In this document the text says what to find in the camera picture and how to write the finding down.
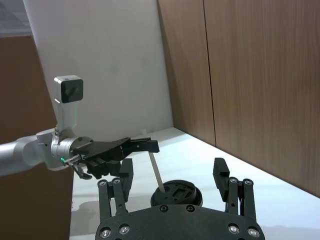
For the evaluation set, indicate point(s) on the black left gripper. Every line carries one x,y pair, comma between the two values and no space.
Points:
100,150

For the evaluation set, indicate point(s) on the cup with black lid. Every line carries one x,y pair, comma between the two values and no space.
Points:
175,193

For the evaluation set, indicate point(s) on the white board panel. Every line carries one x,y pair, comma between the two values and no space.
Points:
105,65

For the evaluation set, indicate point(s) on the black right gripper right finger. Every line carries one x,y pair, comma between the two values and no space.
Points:
221,175

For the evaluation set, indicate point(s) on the white drinking straw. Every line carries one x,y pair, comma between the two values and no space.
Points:
157,175

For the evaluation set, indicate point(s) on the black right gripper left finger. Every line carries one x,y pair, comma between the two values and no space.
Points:
125,175

